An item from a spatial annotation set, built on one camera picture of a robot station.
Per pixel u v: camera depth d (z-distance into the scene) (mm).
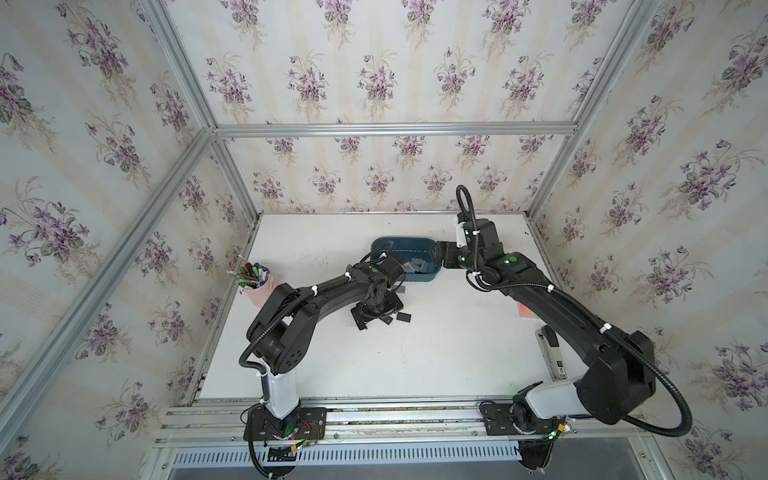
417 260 1033
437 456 765
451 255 716
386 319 907
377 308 754
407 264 1039
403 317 925
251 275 902
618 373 405
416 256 1043
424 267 1012
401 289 978
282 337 471
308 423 731
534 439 717
